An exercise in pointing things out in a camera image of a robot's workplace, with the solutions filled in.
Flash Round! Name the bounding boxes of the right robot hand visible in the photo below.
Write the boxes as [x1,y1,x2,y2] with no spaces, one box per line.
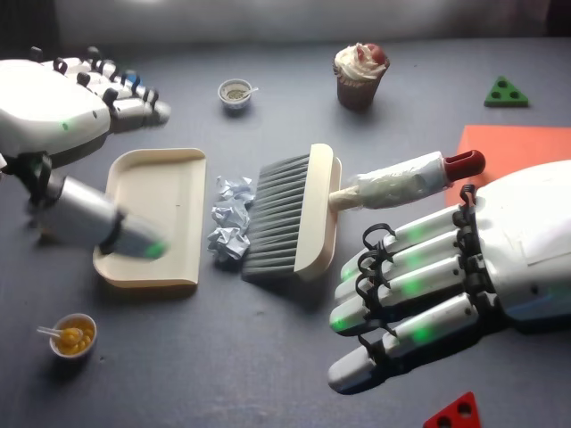
[327,159,571,396]

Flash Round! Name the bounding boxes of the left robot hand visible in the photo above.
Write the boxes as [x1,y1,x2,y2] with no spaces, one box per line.
[0,44,172,264]

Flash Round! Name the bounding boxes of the cream plastic dustpan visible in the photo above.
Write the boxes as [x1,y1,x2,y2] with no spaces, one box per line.
[92,147,208,289]

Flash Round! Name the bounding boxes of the cream brush with red handle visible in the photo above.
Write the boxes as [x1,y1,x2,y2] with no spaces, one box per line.
[240,143,486,283]

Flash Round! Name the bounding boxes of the orange foam block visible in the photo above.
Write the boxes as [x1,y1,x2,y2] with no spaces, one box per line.
[444,124,571,209]

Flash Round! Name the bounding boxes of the green triangle block with holes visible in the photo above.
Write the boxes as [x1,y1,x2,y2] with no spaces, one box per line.
[484,75,531,109]

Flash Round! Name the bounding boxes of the small bowl of greenish soup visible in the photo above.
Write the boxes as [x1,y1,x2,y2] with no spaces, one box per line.
[217,78,253,112]

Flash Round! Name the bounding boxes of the red triangle block with holes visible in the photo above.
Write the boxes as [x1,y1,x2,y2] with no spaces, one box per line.
[422,391,483,428]

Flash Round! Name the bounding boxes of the crumpled white paper ball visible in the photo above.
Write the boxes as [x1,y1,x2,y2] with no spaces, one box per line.
[215,175,256,204]
[211,200,252,233]
[206,226,252,262]

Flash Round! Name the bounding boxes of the toy cupcake with white frosting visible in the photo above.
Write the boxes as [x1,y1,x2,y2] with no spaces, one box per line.
[332,42,393,111]

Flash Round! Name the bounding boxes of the small bowl of yellow food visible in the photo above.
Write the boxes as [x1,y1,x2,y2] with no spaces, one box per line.
[48,313,97,358]

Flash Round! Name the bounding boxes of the white cloth backdrop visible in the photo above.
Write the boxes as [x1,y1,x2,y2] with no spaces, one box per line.
[53,0,571,45]

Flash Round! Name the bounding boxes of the grey tablecloth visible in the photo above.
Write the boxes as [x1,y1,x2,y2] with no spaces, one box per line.
[0,35,571,428]

